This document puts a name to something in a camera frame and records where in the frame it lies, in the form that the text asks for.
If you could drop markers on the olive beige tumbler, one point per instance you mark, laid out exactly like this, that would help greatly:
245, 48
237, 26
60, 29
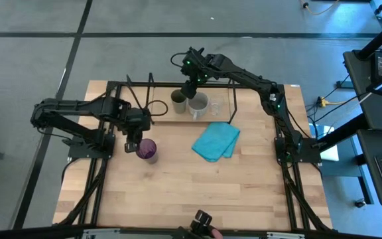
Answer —
177, 106

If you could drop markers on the black caster wheel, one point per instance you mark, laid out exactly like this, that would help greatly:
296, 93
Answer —
360, 203

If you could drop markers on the black floor tape stripe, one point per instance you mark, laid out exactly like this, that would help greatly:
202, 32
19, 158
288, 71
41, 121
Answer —
75, 53

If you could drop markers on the wooden shelf with black frames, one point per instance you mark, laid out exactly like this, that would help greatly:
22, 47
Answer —
161, 116

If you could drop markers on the teal folded cloth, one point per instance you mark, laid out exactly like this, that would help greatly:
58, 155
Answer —
216, 141

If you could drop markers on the white flat box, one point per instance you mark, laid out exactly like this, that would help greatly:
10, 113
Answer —
323, 142

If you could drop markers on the purple faceted plastic tumbler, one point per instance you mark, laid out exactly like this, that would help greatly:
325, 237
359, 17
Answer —
146, 149

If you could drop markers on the black desk with power adapter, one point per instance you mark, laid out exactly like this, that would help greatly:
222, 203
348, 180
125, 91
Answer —
360, 99

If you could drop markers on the clear glass mug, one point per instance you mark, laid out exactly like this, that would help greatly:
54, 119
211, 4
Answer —
217, 106

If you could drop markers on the black diagonal pole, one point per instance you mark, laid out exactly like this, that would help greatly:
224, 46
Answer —
343, 132
380, 38

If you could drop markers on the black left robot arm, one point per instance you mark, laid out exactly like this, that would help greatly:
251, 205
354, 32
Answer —
78, 106

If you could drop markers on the white patterned ceramic mug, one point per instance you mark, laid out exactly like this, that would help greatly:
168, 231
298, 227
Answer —
199, 106

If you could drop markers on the yellow power strip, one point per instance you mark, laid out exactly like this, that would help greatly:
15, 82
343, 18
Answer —
323, 101

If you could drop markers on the black desk with keyboard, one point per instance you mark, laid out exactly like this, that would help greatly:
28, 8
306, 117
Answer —
366, 172

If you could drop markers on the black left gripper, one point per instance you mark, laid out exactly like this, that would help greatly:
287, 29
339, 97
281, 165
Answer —
138, 121

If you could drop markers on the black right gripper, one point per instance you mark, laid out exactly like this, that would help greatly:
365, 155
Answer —
196, 66

